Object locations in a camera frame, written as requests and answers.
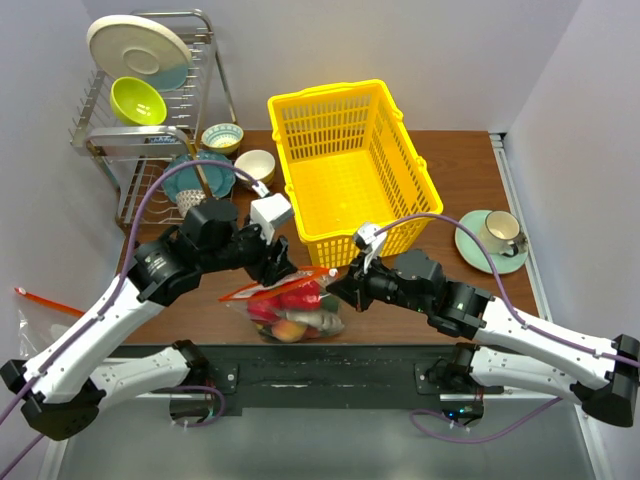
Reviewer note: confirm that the red apple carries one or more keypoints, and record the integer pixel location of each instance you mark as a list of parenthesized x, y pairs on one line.
[(265, 310)]

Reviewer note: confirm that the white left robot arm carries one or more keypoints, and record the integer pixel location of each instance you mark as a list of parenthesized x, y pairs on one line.
[(64, 388)]

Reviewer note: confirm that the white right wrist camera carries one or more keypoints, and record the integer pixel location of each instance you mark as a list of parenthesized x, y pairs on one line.
[(370, 239)]

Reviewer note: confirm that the large cream plate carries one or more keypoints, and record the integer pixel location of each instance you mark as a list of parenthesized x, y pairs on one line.
[(133, 46)]

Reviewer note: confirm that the spare zip bag orange zipper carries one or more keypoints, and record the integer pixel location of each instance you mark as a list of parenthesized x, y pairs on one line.
[(35, 335)]

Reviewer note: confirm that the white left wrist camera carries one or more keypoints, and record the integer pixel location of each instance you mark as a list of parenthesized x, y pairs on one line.
[(270, 213)]

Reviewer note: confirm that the teal patterned small bowl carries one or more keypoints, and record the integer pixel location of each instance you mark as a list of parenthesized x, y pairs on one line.
[(223, 138)]

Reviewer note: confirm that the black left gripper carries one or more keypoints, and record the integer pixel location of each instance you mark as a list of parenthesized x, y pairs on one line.
[(268, 270)]

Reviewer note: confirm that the clear zip bag orange zipper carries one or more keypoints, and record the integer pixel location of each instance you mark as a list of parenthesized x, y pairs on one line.
[(239, 299)]

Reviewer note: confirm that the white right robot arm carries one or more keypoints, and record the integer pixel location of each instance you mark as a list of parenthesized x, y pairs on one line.
[(500, 345)]

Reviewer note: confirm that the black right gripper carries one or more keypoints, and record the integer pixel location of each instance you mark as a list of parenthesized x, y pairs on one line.
[(354, 284)]

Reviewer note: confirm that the yellow plastic basket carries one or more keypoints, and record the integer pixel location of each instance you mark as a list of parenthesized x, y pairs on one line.
[(348, 159)]

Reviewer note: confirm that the lime green bowl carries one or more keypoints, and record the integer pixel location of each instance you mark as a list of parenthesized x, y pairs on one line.
[(135, 102)]

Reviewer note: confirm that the cream mug black handle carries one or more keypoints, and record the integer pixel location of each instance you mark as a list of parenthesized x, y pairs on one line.
[(502, 234)]

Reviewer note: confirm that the red bell pepper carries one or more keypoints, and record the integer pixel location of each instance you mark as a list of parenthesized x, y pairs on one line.
[(304, 297)]

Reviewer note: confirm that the green cucumber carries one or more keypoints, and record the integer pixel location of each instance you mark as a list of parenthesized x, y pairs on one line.
[(330, 303)]

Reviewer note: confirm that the peach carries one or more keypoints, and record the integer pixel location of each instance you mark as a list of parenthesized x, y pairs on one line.
[(287, 331)]

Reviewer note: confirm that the grey patterned bowl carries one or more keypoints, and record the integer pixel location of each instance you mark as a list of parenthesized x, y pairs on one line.
[(187, 199)]

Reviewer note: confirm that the white bowl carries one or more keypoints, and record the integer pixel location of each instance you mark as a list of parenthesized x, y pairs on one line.
[(260, 164)]

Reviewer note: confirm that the metal dish rack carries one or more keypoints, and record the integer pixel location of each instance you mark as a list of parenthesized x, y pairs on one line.
[(133, 157)]

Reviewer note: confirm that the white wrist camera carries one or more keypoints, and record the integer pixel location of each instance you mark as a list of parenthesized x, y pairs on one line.
[(270, 213), (370, 239)]

